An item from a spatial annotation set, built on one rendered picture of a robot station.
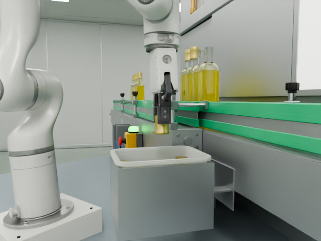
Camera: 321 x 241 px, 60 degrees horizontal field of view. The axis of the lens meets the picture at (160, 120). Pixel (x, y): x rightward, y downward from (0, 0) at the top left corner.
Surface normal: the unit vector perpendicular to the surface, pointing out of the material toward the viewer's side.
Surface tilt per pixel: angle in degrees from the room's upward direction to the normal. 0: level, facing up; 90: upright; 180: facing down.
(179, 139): 90
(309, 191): 90
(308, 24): 90
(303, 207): 90
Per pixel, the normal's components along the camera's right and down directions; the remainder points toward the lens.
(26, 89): 0.93, 0.09
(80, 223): 0.73, 0.05
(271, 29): -0.96, 0.02
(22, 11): 0.49, 0.10
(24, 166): 0.07, 0.07
